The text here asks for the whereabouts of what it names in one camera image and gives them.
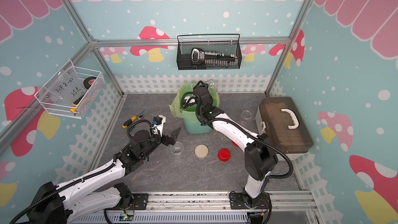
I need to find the peanut jar beige lid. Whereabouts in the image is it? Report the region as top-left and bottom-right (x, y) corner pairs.
(170, 142), (185, 158)

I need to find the peanut jar red lid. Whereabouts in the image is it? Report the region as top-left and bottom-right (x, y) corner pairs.
(205, 79), (218, 94)
(240, 110), (252, 122)

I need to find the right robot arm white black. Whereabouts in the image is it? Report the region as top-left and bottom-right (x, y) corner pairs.
(180, 81), (293, 208)

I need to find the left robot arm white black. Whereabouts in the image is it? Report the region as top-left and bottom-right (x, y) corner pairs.
(11, 115), (181, 224)

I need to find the green trash bin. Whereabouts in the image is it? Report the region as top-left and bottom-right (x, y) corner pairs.
(182, 111), (212, 134)

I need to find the yellow black screwdriver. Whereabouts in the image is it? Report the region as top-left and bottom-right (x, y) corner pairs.
(122, 110), (145, 129)

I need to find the green plastic bin liner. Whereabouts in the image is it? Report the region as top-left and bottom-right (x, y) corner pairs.
(169, 84), (220, 118)

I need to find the socket wrench set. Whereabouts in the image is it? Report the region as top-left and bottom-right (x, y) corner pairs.
(189, 48), (240, 69)

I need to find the brown lidded tool box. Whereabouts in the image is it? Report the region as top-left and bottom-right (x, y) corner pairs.
(255, 97), (314, 160)

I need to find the yellow utility knife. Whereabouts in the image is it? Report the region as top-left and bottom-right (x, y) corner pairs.
(69, 95), (85, 114)

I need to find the black tape roll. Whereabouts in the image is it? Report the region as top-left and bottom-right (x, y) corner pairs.
(84, 76), (97, 89)

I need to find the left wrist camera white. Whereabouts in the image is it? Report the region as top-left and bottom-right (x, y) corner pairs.
(151, 115), (166, 137)

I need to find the black wire mesh basket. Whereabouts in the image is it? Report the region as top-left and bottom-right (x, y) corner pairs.
(176, 34), (242, 70)

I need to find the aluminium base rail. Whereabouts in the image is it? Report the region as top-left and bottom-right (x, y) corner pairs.
(69, 191), (323, 224)

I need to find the clear wall bin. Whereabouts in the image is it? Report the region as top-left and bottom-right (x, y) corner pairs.
(34, 60), (105, 119)

